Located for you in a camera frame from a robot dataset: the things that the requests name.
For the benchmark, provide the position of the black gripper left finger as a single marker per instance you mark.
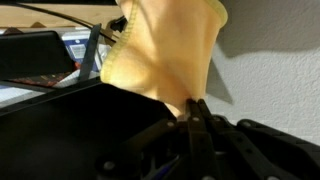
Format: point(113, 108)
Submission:
point(173, 150)

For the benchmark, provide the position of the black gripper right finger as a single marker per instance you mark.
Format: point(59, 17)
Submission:
point(253, 150)

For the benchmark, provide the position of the yellow towel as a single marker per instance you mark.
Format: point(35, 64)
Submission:
point(166, 56)

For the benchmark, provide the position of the small black monitor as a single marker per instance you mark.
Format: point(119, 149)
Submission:
point(66, 133)

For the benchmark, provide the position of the silver monitor stand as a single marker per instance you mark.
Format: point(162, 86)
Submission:
point(89, 53)

